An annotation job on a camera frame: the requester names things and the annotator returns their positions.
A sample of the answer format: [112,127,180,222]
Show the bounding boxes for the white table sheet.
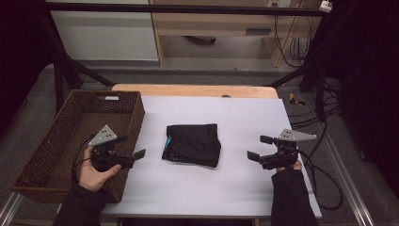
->
[101,95,324,219]

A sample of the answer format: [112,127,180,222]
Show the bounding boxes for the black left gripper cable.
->
[71,135,97,185]

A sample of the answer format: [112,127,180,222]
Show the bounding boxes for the black shorts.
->
[161,122,223,169]

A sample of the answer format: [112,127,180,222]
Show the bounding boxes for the light wooden desk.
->
[148,0,324,69]

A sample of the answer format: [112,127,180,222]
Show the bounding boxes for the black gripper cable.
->
[295,149,344,212]
[71,135,97,185]

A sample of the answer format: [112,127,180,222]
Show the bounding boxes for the white power strip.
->
[319,0,334,14]

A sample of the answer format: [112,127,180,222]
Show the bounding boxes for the black floor cables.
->
[290,76,343,130]

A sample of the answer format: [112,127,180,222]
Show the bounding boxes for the dark object under desk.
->
[184,35,217,45]

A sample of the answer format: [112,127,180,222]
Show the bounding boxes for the hanging black cables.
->
[273,13,312,69]

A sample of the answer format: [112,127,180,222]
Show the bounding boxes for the light wooden table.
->
[111,83,279,100]

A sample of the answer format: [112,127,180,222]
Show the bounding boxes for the brown wicker basket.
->
[10,89,147,204]

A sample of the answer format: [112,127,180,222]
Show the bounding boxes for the person's right hand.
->
[276,160,303,173]

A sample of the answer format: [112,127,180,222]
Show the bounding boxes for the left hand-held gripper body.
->
[88,124,136,173]

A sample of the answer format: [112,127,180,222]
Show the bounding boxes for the white cabinet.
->
[49,0,160,62]

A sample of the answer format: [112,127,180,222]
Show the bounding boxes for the black metal crossbar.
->
[46,1,325,18]

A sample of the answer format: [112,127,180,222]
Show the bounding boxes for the yellow and black tape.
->
[288,92,307,107]

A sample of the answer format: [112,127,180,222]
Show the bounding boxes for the black metal stand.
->
[266,46,327,124]
[39,10,117,111]

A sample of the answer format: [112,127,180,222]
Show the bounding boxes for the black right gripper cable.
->
[295,149,344,212]

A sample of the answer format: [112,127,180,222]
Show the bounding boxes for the aluminium rail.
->
[0,191,25,226]
[305,93,375,226]

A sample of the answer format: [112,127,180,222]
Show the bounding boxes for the person's left hand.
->
[77,146,122,193]

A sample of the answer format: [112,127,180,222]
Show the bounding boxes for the black curtain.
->
[309,0,399,191]
[0,0,55,136]

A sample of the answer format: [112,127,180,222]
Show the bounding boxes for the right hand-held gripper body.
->
[259,128,318,171]

